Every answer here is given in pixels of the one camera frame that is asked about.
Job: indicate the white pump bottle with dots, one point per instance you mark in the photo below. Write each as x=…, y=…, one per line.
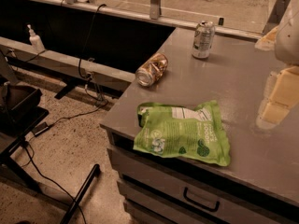
x=35, y=40

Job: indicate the metal window post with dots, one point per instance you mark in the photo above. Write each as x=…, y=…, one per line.
x=155, y=9

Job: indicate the brown can lying down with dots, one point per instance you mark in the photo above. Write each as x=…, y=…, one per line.
x=152, y=70

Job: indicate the green rice chip bag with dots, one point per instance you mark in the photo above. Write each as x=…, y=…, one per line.
x=171, y=131

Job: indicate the grey drawer with black handle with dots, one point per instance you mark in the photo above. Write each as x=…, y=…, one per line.
x=177, y=197

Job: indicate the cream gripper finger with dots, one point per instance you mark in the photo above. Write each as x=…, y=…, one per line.
x=270, y=115
x=283, y=88

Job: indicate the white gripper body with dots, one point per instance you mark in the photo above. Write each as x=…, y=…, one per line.
x=288, y=39

